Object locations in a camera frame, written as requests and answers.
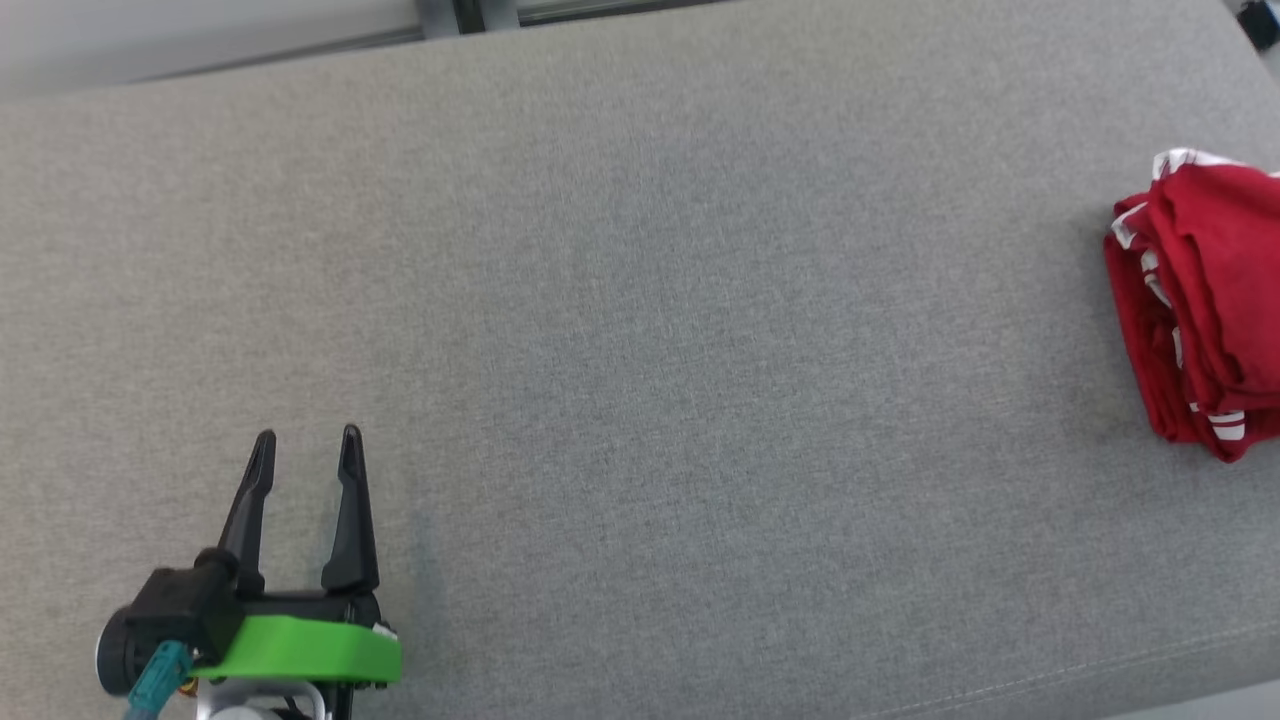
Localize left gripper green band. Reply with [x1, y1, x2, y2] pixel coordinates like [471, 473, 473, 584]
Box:
[190, 424, 404, 720]

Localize red basketball jersey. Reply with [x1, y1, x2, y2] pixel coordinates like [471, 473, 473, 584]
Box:
[1103, 195, 1280, 464]

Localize red shorts with white stripe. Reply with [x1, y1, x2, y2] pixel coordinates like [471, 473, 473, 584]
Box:
[1145, 148, 1280, 413]

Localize black object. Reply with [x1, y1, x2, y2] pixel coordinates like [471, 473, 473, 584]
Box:
[1235, 0, 1280, 51]

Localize teal camera cable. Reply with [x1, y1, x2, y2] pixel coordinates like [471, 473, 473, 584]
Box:
[125, 640, 193, 720]

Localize grey metal partition post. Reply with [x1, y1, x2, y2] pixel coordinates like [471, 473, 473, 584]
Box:
[415, 0, 521, 39]

